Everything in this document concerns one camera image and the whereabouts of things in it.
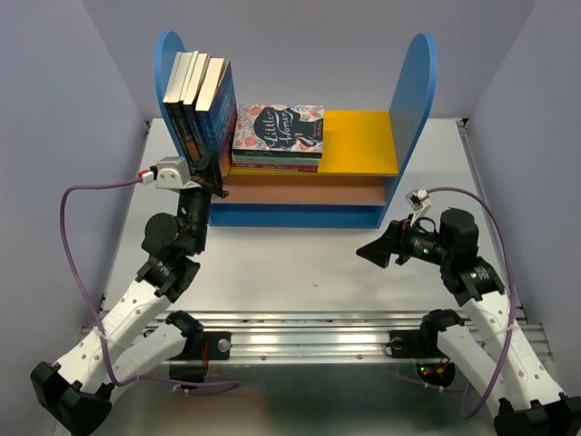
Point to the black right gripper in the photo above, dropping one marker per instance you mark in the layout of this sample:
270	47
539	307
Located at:
395	240

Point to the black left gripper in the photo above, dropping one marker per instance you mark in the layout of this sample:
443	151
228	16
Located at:
209	172

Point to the Animal Farm book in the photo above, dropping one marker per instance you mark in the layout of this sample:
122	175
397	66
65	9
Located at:
194	146

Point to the sunset cover book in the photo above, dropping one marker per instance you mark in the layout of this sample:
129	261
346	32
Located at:
217	108

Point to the Three Days to See book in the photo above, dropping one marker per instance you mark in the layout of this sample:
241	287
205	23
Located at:
172	98

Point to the A Tale of Two Cities book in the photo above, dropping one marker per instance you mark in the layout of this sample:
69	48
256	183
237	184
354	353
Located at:
186	133

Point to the Nineteen Eighty-Four book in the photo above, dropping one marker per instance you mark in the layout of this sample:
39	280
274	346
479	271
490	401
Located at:
199	118

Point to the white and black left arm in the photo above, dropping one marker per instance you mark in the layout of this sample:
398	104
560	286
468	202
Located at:
80	387

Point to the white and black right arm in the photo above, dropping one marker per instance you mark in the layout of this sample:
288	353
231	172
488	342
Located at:
522	397

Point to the teal spine book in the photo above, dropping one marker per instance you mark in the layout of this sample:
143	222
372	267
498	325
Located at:
275	160

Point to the red Roald Dahl book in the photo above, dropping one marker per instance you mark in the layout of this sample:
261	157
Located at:
276	167

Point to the Little Women book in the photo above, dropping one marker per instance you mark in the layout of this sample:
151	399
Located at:
279	131

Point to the blue and yellow bookshelf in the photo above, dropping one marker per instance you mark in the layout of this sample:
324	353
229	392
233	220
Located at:
365	154

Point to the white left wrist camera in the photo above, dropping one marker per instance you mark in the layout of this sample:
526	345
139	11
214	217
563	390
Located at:
170	173

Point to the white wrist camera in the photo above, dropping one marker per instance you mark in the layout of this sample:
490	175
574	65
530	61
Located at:
170	173
419	201

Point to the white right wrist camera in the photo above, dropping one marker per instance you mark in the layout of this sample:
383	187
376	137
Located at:
419	201

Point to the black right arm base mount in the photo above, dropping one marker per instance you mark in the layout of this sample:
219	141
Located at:
417	345

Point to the aluminium rail frame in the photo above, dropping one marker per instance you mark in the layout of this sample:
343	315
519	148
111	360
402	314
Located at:
303	295

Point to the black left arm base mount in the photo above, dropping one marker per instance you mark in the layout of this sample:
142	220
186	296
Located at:
210	346

